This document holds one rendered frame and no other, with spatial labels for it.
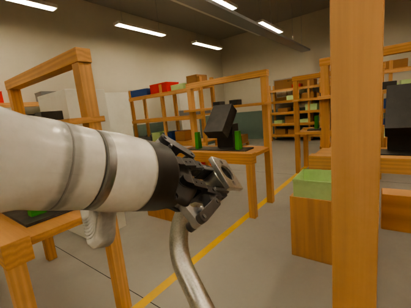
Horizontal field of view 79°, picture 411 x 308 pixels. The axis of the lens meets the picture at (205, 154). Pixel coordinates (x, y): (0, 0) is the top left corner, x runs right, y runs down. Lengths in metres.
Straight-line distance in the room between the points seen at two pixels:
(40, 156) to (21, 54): 6.88
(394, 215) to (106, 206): 0.65
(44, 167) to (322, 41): 10.61
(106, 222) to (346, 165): 0.50
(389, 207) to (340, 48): 0.38
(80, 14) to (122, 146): 7.77
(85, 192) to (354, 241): 0.59
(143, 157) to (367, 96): 0.48
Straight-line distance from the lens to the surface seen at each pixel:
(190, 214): 0.28
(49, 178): 0.19
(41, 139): 0.19
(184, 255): 0.41
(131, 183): 0.22
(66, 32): 7.62
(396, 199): 0.73
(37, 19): 7.43
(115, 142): 0.22
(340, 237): 0.68
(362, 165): 0.61
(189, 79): 5.58
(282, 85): 10.91
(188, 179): 0.29
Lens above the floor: 1.51
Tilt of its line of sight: 10 degrees down
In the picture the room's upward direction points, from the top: 6 degrees counter-clockwise
